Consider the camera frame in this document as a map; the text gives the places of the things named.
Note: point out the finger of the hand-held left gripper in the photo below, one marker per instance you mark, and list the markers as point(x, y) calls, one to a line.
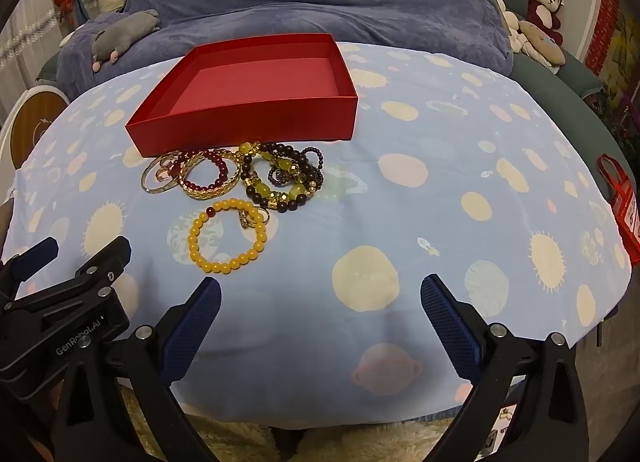
point(32, 257)
point(107, 259)

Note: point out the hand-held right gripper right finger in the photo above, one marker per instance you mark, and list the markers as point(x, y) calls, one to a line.
point(450, 327)

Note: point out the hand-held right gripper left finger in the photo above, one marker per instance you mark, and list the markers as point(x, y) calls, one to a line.
point(192, 327)

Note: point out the thin gold bangle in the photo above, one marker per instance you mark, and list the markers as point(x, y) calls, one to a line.
point(150, 187)

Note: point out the red cardboard box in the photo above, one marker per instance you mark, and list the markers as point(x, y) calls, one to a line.
point(240, 119)

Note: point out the planet print blue tablecloth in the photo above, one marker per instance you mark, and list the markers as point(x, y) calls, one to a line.
point(400, 222)

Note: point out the round white wooden-top appliance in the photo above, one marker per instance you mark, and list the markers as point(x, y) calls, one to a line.
point(35, 117)

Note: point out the red tag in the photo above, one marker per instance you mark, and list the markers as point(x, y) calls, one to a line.
point(620, 202)

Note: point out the white sheer curtain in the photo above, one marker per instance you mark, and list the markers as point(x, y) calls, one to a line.
point(30, 42)

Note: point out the grey plush mouse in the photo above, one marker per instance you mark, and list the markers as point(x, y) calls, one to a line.
point(125, 29)

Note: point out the green sofa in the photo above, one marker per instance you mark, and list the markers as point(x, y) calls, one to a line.
point(565, 87)

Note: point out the cookie plush pillow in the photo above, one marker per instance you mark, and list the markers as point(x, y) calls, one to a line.
point(542, 44)

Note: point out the red monkey plush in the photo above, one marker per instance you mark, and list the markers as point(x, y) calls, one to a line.
point(540, 12)

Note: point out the red wall hanging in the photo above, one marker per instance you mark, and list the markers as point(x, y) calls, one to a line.
point(602, 27)

